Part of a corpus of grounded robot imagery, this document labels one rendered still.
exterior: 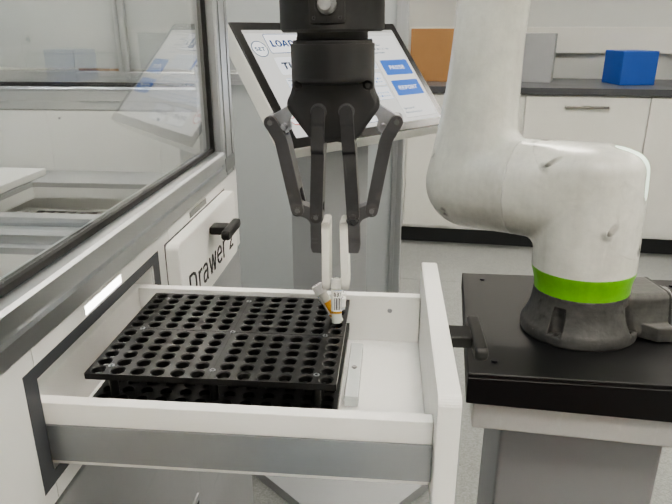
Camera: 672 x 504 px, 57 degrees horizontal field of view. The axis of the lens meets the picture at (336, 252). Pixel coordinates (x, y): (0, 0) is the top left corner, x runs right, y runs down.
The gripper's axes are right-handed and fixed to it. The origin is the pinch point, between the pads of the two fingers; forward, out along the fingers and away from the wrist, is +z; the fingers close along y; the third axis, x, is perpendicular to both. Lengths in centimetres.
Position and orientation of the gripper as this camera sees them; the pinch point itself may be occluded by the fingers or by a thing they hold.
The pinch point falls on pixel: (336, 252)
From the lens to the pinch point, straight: 61.5
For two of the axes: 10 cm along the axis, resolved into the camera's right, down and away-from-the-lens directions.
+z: 0.1, 9.4, 3.4
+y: 10.0, 0.2, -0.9
